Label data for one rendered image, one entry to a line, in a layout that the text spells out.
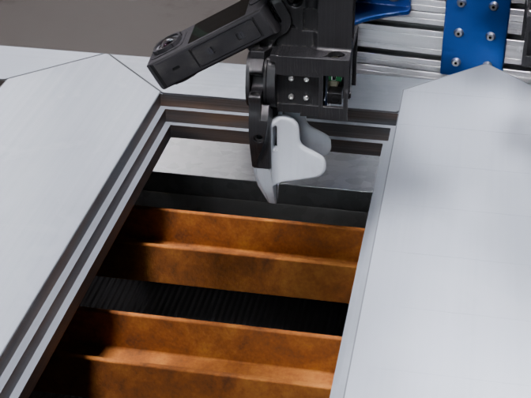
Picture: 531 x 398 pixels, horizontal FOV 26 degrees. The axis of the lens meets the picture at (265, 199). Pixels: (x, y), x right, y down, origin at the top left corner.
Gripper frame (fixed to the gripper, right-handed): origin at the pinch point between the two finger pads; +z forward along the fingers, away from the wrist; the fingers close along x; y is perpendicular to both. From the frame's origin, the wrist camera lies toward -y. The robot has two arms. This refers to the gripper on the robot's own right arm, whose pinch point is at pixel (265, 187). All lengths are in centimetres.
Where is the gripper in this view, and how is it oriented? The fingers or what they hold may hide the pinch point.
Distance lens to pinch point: 98.4
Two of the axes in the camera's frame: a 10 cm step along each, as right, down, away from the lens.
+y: 9.9, 0.8, -1.5
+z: 0.0, 8.6, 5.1
